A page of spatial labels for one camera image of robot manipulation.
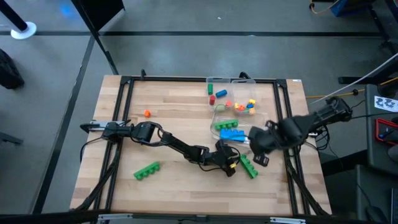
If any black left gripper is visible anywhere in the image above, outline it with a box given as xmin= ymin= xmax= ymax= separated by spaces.
xmin=203 ymin=139 xmax=240 ymax=178

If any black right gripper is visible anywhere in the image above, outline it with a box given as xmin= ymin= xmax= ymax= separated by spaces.
xmin=248 ymin=119 xmax=280 ymax=168

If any long green block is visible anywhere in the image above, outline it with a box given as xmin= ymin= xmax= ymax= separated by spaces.
xmin=239 ymin=154 xmax=259 ymax=180
xmin=133 ymin=161 xmax=161 ymax=181
xmin=213 ymin=118 xmax=240 ymax=131

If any long blue block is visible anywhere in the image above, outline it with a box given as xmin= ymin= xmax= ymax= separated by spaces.
xmin=219 ymin=128 xmax=247 ymax=143

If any clear hard plastic bin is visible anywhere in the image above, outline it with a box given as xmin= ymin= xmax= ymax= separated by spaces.
xmin=210 ymin=111 xmax=267 ymax=147

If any dark grey desk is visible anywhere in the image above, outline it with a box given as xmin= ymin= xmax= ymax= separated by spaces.
xmin=365 ymin=83 xmax=398 ymax=169

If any red tray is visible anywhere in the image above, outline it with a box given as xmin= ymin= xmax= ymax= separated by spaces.
xmin=374 ymin=118 xmax=398 ymax=147

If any white printed paper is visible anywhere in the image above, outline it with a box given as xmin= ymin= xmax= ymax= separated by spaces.
xmin=374 ymin=95 xmax=398 ymax=113

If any blue stand base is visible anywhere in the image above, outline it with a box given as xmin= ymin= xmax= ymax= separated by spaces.
xmin=329 ymin=0 xmax=374 ymax=18

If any black partition panel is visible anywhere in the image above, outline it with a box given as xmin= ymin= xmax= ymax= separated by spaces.
xmin=70 ymin=0 xmax=126 ymax=75

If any dark stand foot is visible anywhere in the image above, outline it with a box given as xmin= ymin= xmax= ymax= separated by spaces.
xmin=0 ymin=131 xmax=24 ymax=146

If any black bag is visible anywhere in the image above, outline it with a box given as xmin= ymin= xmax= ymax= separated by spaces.
xmin=0 ymin=49 xmax=25 ymax=90

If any black pole white base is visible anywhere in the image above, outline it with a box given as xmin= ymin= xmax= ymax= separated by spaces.
xmin=0 ymin=0 xmax=37 ymax=40

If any yellow cable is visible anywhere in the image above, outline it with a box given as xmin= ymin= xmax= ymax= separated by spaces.
xmin=308 ymin=0 xmax=340 ymax=15
xmin=306 ymin=76 xmax=398 ymax=100

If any silver aluminium bracket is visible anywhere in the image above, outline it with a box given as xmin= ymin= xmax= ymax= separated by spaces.
xmin=98 ymin=213 xmax=134 ymax=224
xmin=269 ymin=217 xmax=307 ymax=224

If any black rig frame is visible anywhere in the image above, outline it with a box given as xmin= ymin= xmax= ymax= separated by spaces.
xmin=74 ymin=74 xmax=331 ymax=217

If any white cable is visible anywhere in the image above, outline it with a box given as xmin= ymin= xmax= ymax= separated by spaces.
xmin=310 ymin=52 xmax=398 ymax=106

